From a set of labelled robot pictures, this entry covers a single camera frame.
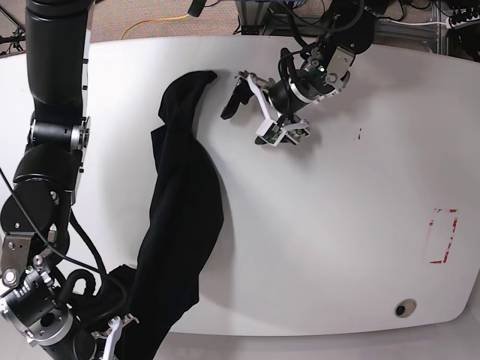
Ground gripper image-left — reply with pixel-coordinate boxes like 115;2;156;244
1;258;140;360

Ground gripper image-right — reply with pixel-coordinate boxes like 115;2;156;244
220;55;351;146

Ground black T-shirt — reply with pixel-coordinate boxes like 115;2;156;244
110;70;224;359

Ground white power strip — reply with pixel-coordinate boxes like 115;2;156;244
446;7;479;29

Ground red tape rectangle marking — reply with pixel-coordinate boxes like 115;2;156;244
424;208;458;265

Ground black tripod legs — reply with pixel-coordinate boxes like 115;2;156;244
1;6;26;58

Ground aluminium frame post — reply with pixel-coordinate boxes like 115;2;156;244
234;1;271;35

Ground yellow cable on floor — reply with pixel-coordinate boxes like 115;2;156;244
119;13;191;41

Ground white cable on floor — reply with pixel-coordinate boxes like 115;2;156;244
376;18;449;27

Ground right table cable grommet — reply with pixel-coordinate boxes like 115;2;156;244
394;298;417;318

